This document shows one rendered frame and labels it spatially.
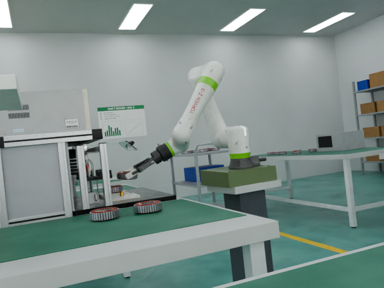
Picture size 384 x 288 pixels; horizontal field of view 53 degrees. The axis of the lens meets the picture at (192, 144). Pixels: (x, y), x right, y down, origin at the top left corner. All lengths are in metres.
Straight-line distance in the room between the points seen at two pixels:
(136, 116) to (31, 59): 2.12
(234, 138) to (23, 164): 1.15
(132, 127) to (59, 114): 5.65
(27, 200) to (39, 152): 0.20
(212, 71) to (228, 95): 6.15
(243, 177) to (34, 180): 1.08
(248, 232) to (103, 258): 0.41
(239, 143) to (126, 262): 1.37
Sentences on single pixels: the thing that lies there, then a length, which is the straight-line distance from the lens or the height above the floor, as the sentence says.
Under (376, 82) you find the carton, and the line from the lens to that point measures 8.65.
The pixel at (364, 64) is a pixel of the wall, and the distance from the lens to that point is 9.59.
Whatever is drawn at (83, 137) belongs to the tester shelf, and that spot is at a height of 1.08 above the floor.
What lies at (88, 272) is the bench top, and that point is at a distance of 1.01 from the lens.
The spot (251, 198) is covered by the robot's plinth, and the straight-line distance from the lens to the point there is 2.25.
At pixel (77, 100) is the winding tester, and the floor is 1.27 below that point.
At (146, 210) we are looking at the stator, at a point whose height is 0.76.
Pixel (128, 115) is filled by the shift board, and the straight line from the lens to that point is 7.49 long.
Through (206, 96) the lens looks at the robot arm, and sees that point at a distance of 2.12.
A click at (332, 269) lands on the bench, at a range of 0.76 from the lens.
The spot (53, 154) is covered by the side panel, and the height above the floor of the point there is 1.02.
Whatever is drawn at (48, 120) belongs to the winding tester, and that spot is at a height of 1.18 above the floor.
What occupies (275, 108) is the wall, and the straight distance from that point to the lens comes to 8.88.
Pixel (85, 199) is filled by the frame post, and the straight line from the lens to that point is 1.76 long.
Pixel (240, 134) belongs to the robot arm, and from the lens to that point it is 2.23.
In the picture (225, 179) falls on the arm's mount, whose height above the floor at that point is 0.79.
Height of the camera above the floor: 0.99
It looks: level
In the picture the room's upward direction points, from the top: 6 degrees counter-clockwise
